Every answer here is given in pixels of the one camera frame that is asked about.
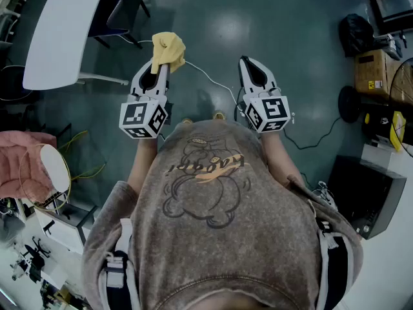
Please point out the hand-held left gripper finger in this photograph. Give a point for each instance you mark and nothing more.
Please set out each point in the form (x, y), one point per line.
(135, 82)
(164, 79)

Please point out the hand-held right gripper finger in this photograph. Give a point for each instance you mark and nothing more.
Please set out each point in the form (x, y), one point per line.
(266, 77)
(244, 76)

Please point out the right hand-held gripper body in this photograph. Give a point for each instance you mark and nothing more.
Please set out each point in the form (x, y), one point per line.
(272, 110)

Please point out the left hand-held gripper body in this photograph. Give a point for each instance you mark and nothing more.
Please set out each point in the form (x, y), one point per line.
(135, 116)

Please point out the yellow cloth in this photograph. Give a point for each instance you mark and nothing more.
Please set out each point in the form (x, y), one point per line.
(167, 48)

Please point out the black chair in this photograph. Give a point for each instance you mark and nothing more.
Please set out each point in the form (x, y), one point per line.
(100, 15)

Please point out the person's right forearm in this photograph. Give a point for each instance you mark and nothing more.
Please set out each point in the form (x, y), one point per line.
(277, 153)

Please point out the person's left forearm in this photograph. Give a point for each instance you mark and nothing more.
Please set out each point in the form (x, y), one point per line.
(142, 163)

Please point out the person's right yellow shoe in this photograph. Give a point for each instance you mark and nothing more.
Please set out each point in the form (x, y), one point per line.
(218, 115)

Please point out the person's yellow shoe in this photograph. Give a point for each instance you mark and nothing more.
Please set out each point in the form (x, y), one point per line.
(218, 115)
(187, 120)

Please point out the person's left yellow shoe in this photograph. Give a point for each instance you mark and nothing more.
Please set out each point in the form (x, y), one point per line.
(187, 120)

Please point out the black standing fan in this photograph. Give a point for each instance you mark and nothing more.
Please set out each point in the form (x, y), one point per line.
(348, 103)

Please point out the white curved table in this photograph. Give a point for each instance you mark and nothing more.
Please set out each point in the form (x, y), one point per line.
(61, 27)

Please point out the black plastic bag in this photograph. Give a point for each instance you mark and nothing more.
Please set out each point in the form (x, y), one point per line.
(355, 34)

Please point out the brown cardboard box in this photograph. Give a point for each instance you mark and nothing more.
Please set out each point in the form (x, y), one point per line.
(371, 69)

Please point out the black computer case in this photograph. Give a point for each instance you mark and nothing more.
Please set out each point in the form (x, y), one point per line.
(361, 192)

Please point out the pink quilted jacket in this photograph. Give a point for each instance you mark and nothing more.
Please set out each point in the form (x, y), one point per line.
(19, 160)

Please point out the yellow plastic bag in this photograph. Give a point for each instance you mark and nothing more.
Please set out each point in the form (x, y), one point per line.
(397, 128)

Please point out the person's grey printed shirt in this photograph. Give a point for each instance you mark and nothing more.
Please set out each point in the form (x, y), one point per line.
(209, 237)

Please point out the black framed monitor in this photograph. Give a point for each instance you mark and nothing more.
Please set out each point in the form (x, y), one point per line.
(393, 5)

